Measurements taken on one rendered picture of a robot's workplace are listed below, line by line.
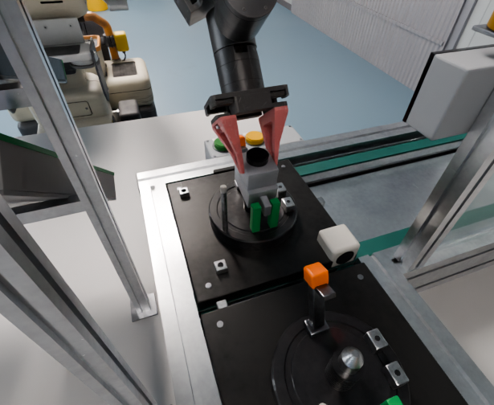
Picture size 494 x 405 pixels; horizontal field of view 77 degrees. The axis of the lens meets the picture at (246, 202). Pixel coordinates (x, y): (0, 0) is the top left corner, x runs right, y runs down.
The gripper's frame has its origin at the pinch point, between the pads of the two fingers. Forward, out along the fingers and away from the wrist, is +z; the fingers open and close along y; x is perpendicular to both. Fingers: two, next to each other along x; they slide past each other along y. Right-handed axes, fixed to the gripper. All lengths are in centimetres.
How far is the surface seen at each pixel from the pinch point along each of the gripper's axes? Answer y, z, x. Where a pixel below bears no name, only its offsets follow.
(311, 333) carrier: -1.0, 19.1, -10.7
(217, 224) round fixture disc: -6.5, 7.6, 4.7
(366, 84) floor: 202, -51, 236
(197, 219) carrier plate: -8.9, 6.8, 8.8
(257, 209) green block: -1.5, 5.9, -0.8
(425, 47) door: 239, -68, 198
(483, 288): 35.9, 29.1, -0.3
